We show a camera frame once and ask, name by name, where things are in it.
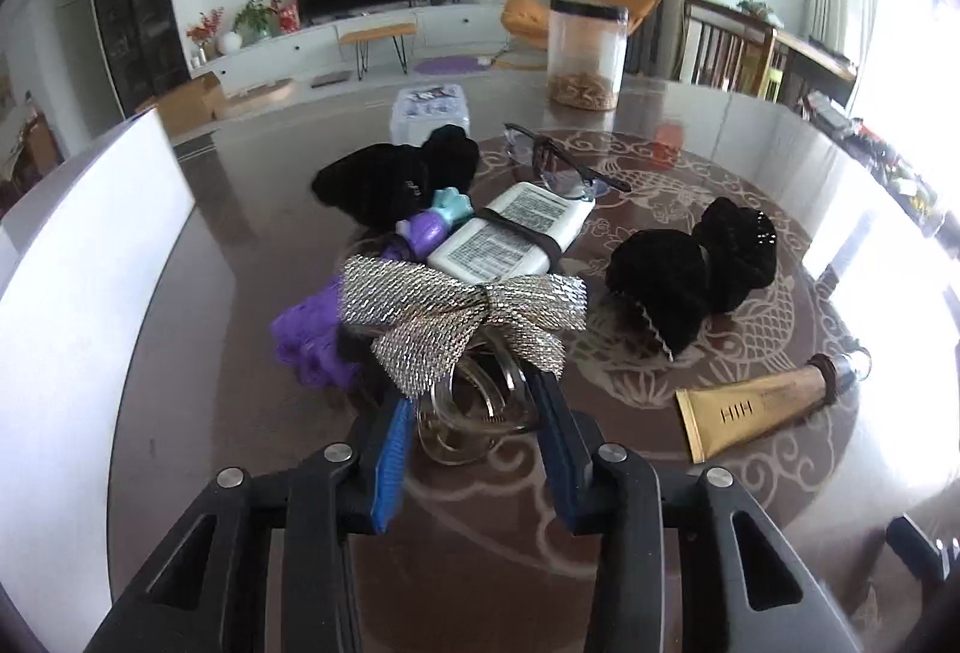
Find purple and teal hair clip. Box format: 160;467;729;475
382;188;473;264

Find black elastic hair band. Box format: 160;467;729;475
476;209;563;269

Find wooden bench with hairpin legs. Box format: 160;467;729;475
337;23;417;80

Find dark wooden side desk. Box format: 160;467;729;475
776;26;860;110

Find white television cabinet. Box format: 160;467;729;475
187;4;518;99

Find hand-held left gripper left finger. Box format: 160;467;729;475
82;394;415;653

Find cardboard box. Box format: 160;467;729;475
154;71;226;136

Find purple scrunchie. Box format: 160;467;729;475
271;274;362;391

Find clear plastic jar black lid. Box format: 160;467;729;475
546;0;629;112

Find red flowers in vase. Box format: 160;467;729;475
186;8;226;61

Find clear plastic hair claw clip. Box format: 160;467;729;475
415;330;545;470

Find orange lounge chair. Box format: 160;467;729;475
501;0;662;70

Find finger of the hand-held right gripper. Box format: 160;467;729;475
885;514;944;583

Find white labelled box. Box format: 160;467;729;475
427;182;597;286

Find dark framed eyeglasses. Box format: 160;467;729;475
502;122;632;204

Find cluttered side shelf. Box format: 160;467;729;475
802;94;960;234

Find black velvet scrunchie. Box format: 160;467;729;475
313;125;481;230
605;197;781;361

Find dark wooden slatted chair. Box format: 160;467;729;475
679;0;788;99

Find silver mesh bow hair clip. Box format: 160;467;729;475
339;254;590;399

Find gold cosmetic tube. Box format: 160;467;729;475
673;347;872;464

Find round wooden board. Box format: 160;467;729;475
225;80;297;112

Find purple floor mat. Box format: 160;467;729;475
415;55;488;76

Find small clear printed plastic box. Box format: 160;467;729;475
390;85;475;145

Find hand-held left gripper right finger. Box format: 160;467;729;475
523;368;863;653

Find bushy green potted plant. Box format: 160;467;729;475
232;0;282;43

